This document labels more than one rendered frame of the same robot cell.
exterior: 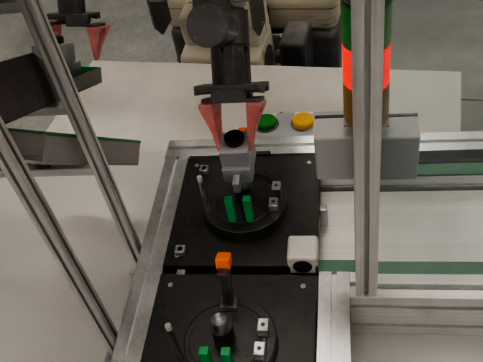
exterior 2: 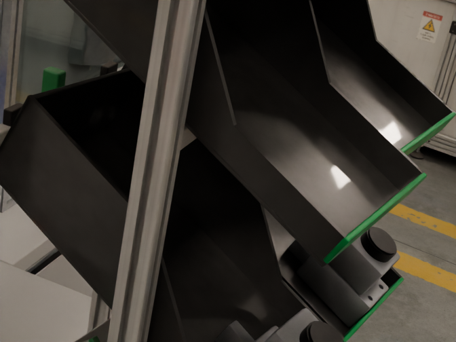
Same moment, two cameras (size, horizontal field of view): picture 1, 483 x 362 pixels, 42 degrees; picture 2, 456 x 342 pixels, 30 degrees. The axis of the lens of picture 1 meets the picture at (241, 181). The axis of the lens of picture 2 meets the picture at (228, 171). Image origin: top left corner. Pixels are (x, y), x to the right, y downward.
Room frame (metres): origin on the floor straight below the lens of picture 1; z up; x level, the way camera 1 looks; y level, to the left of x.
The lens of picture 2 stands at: (0.76, -0.23, 1.58)
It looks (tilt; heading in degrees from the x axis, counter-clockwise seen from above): 24 degrees down; 92
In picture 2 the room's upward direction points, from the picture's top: 11 degrees clockwise
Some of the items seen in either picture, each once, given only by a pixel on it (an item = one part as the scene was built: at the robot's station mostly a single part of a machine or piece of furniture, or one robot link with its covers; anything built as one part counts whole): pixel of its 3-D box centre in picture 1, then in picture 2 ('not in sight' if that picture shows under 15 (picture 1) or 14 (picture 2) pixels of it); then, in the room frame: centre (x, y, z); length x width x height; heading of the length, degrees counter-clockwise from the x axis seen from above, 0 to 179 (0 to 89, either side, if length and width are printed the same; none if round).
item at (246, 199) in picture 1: (248, 208); not in sight; (0.65, 0.00, 1.01); 0.01 x 0.01 x 0.05; 76
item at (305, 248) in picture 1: (302, 254); not in sight; (0.57, -0.07, 0.97); 0.05 x 0.05 x 0.04; 76
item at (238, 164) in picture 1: (236, 156); not in sight; (0.69, 0.00, 1.09); 0.08 x 0.04 x 0.07; 165
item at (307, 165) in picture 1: (246, 210); not in sight; (0.69, 0.00, 0.96); 0.24 x 0.24 x 0.02; 76
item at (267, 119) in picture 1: (266, 123); not in sight; (0.90, -0.07, 0.96); 0.04 x 0.04 x 0.02
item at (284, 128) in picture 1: (304, 134); not in sight; (0.88, -0.14, 0.93); 0.21 x 0.07 x 0.06; 76
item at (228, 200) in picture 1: (230, 209); not in sight; (0.65, 0.03, 1.01); 0.01 x 0.01 x 0.05; 76
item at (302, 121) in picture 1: (303, 122); not in sight; (0.88, -0.14, 0.96); 0.04 x 0.04 x 0.02
